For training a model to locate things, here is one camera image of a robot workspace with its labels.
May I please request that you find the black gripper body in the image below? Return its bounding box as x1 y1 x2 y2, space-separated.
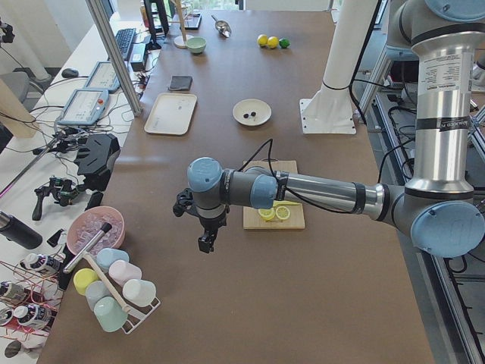
196 205 229 237

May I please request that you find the white round plate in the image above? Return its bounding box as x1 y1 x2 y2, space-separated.
233 99 272 127

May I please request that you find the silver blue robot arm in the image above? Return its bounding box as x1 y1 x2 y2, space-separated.
174 1 484 258

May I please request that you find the cream rectangular tray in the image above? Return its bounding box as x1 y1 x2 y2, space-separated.
144 93 197 136

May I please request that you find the bamboo cutting board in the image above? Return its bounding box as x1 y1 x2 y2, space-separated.
242 160 305 230

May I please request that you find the left lemon slice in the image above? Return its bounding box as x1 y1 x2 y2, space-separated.
258 208 276 221

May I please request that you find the lemon slice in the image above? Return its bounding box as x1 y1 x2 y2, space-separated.
258 208 276 221
274 206 291 221

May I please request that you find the right lemon slice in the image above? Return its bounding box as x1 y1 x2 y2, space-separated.
274 206 291 221

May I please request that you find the white plastic cup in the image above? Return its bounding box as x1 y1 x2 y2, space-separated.
123 279 156 307

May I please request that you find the pink plastic cup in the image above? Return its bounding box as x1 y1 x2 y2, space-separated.
108 259 142 287

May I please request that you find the metal muddler black tip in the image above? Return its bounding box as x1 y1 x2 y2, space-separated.
63 222 112 274

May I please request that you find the blue plastic cup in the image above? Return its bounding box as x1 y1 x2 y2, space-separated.
95 248 130 273

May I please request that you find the mint plastic cup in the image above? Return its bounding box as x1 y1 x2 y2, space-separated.
93 297 128 332

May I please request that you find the grey plastic cup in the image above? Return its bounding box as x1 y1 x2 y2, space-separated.
85 281 111 311

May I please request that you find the pink bowl with ice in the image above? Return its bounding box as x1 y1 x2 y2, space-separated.
67 206 125 256

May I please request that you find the yellow plastic cup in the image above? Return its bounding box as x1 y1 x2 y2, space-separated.
74 268 99 296

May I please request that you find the black perforated stand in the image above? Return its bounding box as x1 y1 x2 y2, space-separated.
74 133 120 191

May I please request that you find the dark grey folded cloth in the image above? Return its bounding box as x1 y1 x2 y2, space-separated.
168 75 192 91

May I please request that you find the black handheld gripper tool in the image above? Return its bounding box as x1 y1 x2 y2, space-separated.
32 177 86 221

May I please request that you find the small labelled bottle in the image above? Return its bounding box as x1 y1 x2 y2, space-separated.
23 253 61 275

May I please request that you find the near teach pendant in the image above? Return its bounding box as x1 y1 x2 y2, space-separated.
56 88 109 127

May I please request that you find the teach pendant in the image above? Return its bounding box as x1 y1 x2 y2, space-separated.
56 88 109 127
84 61 120 93

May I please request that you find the mint green bowl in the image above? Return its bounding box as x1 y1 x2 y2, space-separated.
186 36 207 55

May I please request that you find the far teach pendant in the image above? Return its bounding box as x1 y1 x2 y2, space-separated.
84 61 120 93

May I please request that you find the wooden glass holder stand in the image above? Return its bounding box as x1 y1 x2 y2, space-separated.
171 0 187 49

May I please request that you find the black thermos bottle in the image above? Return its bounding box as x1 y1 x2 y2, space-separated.
1 212 42 249

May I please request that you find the yellow lemon outer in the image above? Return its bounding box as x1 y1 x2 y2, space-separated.
257 34 268 48

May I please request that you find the yellow lemon near lime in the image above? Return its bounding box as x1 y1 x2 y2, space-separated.
266 36 279 49

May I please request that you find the green lime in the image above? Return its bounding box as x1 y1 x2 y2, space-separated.
279 38 291 49

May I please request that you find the metal scoop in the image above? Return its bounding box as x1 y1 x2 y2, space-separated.
211 14 232 38

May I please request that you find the black keyboard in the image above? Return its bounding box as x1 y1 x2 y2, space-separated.
114 28 136 61

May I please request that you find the black computer mouse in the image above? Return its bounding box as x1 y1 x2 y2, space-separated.
61 67 79 79

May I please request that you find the white wire cup rack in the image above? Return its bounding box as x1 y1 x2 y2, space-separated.
121 297 161 334

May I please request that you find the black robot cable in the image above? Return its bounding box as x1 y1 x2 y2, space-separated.
242 138 304 202

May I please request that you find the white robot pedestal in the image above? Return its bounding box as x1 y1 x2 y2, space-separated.
300 1 380 134

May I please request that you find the aluminium frame post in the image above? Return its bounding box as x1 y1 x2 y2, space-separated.
86 0 142 117

